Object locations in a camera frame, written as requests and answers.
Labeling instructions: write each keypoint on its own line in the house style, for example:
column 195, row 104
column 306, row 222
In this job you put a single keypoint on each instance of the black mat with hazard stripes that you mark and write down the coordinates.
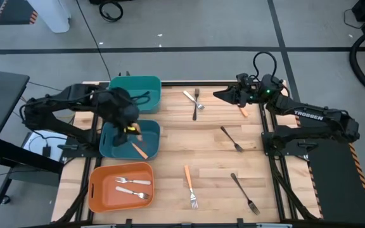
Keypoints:
column 16, row 12

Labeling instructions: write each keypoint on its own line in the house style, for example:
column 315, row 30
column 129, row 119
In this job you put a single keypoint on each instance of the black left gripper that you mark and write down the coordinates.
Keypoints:
column 120, row 107

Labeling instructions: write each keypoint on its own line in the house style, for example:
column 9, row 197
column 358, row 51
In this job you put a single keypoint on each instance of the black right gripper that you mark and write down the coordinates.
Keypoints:
column 250, row 92

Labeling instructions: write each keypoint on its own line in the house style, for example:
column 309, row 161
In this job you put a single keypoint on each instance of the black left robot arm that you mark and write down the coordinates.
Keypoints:
column 62, row 99

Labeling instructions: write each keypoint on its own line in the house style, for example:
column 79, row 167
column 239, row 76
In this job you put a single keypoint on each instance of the black equipment box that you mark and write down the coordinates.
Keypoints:
column 109, row 1

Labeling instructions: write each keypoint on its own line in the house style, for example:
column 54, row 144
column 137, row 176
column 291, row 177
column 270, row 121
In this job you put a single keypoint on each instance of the green plastic bin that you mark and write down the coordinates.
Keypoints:
column 135, row 85

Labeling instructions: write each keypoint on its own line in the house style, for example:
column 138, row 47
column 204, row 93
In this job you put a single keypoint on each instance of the white cylindrical pillar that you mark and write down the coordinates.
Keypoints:
column 51, row 16

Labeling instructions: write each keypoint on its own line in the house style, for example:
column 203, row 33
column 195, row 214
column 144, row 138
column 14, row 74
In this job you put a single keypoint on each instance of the dark blue plastic bin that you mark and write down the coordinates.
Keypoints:
column 152, row 139

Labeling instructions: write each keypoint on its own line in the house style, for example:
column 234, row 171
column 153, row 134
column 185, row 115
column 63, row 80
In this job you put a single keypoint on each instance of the white board under desk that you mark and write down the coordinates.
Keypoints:
column 59, row 152

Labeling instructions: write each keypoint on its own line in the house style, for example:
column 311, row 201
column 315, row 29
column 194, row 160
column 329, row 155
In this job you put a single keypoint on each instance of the orange plastic bin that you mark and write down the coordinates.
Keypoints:
column 103, row 187

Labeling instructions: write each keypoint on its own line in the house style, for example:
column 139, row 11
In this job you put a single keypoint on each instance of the black aluminium table frame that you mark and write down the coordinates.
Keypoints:
column 208, row 84

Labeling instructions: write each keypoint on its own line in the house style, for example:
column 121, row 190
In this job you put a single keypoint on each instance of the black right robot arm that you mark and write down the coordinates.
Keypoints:
column 315, row 115

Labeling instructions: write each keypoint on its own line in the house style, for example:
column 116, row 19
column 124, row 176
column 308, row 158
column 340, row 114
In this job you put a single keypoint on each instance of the black platform with hazard stripes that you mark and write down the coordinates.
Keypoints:
column 337, row 190

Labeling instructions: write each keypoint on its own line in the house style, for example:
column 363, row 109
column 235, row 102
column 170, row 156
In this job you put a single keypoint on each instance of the metal fork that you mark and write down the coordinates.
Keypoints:
column 195, row 112
column 228, row 135

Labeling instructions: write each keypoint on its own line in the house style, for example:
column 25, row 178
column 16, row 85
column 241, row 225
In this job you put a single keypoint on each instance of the black power adapter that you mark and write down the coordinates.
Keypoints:
column 46, row 151

